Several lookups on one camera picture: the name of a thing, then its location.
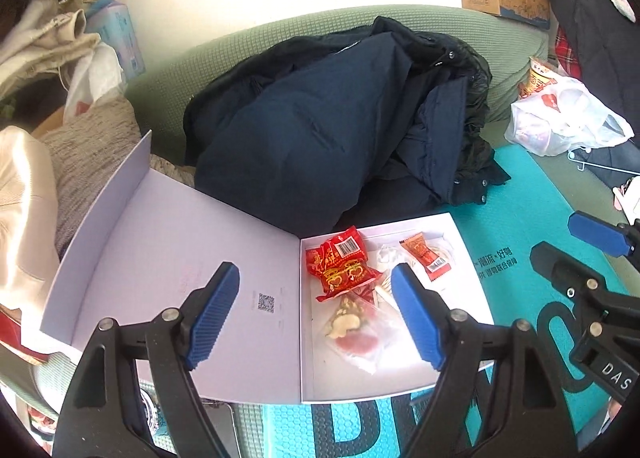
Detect white plastic bag with goods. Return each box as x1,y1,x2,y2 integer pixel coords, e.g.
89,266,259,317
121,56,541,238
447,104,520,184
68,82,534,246
504,76,635,157

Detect navy blue jacket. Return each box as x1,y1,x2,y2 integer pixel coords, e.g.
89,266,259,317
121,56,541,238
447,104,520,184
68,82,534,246
184,16,471,236

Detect clear packet with white snack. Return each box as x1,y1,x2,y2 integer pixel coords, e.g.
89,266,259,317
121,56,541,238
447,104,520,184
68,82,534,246
312,288,401,376

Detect open can with blue label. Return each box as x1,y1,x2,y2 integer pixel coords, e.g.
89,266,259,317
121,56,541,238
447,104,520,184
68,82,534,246
135,380,168,444

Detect teal bubble mailer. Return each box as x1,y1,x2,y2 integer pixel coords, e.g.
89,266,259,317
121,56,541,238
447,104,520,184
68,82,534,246
262,145,626,458

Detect crumpled white plastic bag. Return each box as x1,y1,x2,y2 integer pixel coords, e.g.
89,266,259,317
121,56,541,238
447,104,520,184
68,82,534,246
62,41,126,119

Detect white wire hanger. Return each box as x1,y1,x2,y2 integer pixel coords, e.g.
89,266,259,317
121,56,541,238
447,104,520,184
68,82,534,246
567,148,640,176

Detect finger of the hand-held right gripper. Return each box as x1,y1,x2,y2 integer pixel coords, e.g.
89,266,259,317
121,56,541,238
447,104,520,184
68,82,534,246
568,211,640,259
530,241,640,359

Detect pink triangular packet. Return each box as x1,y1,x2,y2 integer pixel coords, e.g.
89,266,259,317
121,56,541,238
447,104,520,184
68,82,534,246
332,278,401,364

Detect light blue tissue pack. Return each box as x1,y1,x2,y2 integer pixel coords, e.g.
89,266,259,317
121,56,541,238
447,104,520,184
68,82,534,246
85,0,147,82

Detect dark blue pants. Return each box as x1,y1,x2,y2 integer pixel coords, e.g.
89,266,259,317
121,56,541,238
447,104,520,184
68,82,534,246
585,141,640,191

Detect beige cloth pile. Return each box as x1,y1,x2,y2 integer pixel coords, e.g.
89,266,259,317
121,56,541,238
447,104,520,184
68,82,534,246
0,0,101,104

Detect red plaid cloth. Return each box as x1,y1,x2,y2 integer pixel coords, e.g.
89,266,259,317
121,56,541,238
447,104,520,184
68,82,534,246
554,26,583,79

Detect red snack packet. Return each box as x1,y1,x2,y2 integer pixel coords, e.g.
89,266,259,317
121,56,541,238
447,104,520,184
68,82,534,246
305,225,386,303

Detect black coat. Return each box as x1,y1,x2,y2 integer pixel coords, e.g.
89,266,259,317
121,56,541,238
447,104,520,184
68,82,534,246
547,0,640,114

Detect white cardboard box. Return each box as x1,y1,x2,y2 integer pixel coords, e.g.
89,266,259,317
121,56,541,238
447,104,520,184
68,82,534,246
40,129,496,405

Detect black smartphone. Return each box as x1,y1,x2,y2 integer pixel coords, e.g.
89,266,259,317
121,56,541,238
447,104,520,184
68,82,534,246
197,400,237,458

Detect clear packet with white disc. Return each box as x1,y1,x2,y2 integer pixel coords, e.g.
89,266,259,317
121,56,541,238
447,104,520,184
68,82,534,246
375,235,458,284

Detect small orange snack packet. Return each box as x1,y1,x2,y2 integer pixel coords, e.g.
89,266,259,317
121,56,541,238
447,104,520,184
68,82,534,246
398,233,451,283

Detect grey-brown blanket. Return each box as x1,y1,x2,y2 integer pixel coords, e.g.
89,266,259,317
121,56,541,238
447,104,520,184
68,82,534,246
37,98,193,259

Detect red and white package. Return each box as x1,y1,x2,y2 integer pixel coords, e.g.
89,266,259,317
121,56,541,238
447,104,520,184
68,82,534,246
0,305,68,369

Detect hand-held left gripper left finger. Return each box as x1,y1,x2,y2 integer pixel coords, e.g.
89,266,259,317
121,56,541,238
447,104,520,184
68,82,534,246
51,261,241,458

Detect black puffer jacket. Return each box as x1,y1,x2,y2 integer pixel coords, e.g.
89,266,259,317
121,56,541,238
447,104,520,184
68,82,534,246
372,16,512,206

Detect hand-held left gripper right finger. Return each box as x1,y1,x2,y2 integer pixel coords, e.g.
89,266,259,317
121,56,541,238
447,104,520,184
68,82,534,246
390,263,581,458

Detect white handbag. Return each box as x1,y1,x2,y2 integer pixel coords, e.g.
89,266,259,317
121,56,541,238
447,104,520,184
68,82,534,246
612,177,640,213

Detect instant noodle cup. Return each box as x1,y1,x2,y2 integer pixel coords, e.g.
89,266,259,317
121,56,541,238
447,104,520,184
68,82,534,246
517,57,558,99

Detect beige satin cushion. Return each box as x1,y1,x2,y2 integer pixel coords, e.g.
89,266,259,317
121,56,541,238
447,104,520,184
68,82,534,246
0,125,63,309

